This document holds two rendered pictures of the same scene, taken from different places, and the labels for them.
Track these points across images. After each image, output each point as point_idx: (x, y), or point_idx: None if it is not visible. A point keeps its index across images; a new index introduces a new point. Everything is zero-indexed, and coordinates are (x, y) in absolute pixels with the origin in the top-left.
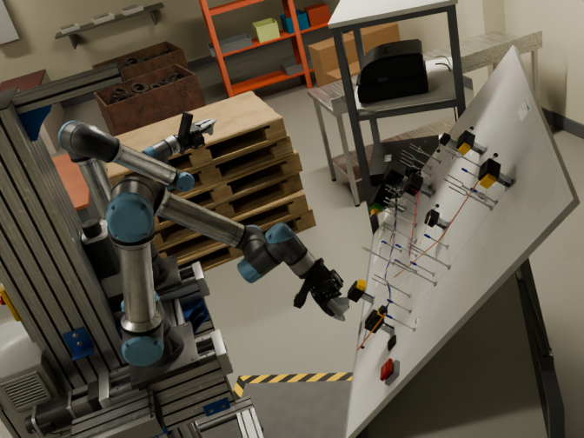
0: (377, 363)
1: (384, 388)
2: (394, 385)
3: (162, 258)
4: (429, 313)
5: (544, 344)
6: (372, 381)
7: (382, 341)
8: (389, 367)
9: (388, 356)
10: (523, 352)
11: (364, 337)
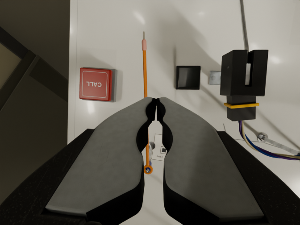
0: (184, 21)
1: (94, 52)
2: (75, 83)
3: None
4: (147, 186)
5: None
6: (148, 4)
7: (234, 38)
8: (87, 99)
9: (166, 61)
10: None
11: (241, 18)
